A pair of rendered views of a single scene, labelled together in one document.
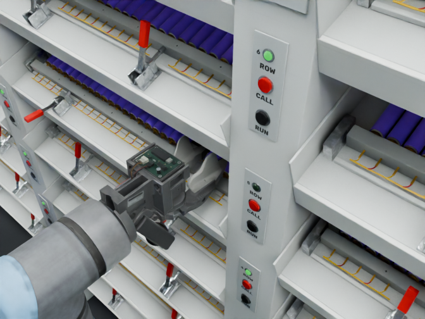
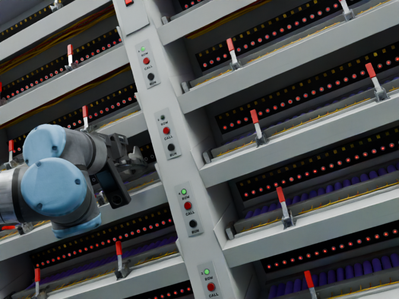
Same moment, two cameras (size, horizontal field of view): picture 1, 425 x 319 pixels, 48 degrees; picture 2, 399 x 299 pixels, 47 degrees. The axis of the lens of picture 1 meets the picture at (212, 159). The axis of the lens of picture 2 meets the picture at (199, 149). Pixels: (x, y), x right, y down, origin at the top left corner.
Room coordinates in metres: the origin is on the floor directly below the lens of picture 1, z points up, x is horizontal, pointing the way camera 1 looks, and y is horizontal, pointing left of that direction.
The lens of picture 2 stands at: (-0.60, 0.29, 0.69)
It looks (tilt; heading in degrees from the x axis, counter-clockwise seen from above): 13 degrees up; 338
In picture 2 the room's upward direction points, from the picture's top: 17 degrees counter-clockwise
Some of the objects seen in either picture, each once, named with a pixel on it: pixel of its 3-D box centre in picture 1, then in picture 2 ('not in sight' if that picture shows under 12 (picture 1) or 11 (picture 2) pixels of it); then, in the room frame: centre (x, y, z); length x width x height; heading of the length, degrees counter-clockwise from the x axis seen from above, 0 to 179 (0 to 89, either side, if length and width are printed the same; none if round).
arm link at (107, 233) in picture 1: (97, 233); (84, 154); (0.38, 0.15, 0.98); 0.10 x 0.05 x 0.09; 48
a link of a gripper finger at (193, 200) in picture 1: (188, 193); (130, 164); (0.47, 0.03, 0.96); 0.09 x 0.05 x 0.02; 130
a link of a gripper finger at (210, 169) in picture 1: (210, 166); (138, 157); (0.50, 0.00, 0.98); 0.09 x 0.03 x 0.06; 130
